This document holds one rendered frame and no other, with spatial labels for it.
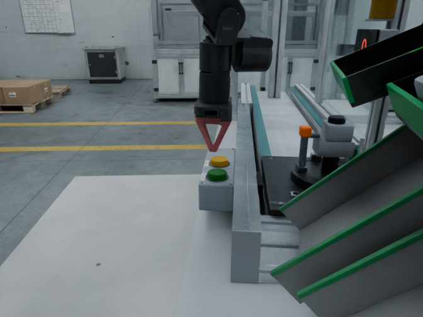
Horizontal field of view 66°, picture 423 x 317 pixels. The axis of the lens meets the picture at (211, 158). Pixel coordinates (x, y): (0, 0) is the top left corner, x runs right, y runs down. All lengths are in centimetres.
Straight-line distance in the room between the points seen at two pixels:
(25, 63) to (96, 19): 215
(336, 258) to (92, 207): 59
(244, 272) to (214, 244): 11
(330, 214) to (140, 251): 35
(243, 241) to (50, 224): 43
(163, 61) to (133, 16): 304
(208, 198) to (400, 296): 41
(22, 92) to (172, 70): 236
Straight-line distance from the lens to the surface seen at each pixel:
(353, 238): 31
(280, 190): 60
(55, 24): 919
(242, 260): 53
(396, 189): 40
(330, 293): 32
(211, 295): 54
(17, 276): 66
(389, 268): 31
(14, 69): 976
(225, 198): 64
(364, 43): 81
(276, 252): 53
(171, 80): 584
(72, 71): 918
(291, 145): 99
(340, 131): 61
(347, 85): 27
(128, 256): 63
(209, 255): 61
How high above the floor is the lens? 124
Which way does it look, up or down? 22 degrees down
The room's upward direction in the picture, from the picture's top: straight up
